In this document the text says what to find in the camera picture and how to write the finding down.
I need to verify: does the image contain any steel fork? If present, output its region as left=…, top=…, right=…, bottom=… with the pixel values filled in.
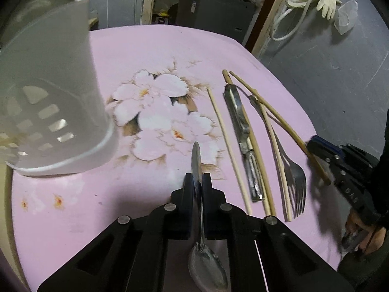
left=249, top=94, right=308, bottom=215

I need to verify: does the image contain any steel spoon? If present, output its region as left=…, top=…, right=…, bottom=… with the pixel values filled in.
left=188, top=141, right=228, bottom=291

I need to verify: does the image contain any bamboo chopstick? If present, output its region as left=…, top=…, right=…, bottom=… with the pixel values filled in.
left=222, top=69, right=276, bottom=216
left=256, top=98, right=293, bottom=222
left=206, top=87, right=253, bottom=215
left=230, top=71, right=332, bottom=186

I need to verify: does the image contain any person's right hand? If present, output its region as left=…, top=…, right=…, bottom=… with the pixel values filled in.
left=345, top=208, right=386, bottom=255

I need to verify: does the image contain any hanging clear bag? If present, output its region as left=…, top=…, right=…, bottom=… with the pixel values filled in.
left=334, top=0, right=358, bottom=35

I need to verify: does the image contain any white plastic utensil holder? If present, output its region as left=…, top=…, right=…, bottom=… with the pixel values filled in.
left=1, top=0, right=119, bottom=176

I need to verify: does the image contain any dark grey cabinet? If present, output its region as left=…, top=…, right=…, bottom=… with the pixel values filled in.
left=175, top=0, right=255, bottom=43

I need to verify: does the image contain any pink floral table cloth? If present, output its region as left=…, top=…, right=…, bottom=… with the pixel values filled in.
left=11, top=24, right=343, bottom=292

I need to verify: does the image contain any white hose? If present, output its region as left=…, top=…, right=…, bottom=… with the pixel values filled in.
left=270, top=0, right=317, bottom=42

